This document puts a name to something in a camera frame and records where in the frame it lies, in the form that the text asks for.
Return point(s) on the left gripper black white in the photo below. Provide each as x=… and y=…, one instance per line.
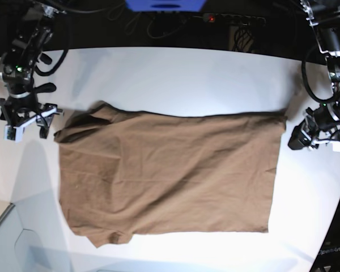
x=320, y=127

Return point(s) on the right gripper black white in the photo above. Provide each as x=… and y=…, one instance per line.
x=17, y=115

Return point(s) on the brown t-shirt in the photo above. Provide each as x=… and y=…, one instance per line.
x=139, y=173

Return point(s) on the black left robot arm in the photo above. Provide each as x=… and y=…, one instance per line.
x=324, y=19

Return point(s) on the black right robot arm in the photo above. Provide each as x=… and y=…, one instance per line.
x=18, y=65

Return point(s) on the blue box overhead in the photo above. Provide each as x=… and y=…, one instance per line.
x=165, y=5

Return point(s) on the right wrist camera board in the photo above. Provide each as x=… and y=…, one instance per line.
x=13, y=133

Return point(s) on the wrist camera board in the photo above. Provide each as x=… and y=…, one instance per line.
x=13, y=133
x=336, y=146

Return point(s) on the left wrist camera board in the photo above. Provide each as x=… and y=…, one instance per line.
x=336, y=146

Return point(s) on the black power strip red switch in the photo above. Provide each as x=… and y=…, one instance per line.
x=234, y=19

